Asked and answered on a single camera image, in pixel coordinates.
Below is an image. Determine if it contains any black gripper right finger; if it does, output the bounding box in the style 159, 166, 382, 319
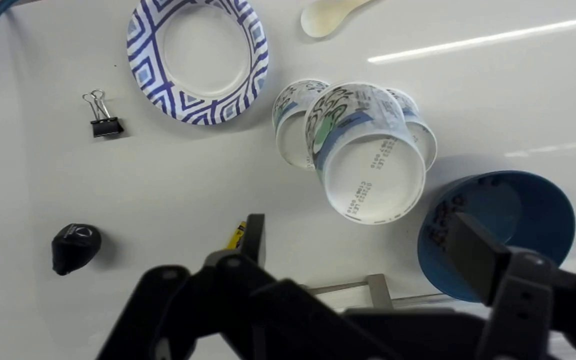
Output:
444, 211, 576, 360

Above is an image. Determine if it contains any white plastic spoon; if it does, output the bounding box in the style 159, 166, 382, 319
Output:
299, 0, 376, 40

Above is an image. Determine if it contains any dark blue bowl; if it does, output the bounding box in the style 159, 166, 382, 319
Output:
417, 169, 576, 304

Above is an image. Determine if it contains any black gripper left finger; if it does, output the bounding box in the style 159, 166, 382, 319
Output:
97, 213, 396, 360

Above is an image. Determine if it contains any blue patterned paper plate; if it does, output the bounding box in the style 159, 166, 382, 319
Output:
125, 0, 272, 129

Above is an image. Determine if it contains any small black object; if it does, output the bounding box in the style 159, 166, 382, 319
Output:
51, 222, 104, 278

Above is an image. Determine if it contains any patterned paper cup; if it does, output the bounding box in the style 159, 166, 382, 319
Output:
386, 87, 440, 170
270, 77, 334, 170
302, 81, 431, 229

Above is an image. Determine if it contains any black binder clip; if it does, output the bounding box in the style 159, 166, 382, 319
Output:
80, 88, 127, 141

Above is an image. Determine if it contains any grey napkin holder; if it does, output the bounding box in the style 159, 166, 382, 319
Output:
304, 271, 396, 315

